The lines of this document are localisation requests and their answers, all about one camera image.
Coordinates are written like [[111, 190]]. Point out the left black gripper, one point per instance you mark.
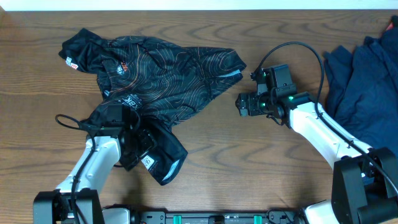
[[147, 141]]

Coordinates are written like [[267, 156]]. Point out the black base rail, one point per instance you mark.
[[202, 218]]

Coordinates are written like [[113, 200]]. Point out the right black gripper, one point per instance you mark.
[[248, 99]]

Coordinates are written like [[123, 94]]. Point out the red garment piece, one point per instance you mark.
[[393, 23]]

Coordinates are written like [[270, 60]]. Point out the navy blue garment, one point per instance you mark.
[[363, 89]]

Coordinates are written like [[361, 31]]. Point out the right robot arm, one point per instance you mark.
[[364, 178]]

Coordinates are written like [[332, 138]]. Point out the black orange patterned jersey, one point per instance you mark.
[[165, 83]]

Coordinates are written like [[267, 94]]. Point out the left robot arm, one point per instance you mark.
[[115, 137]]

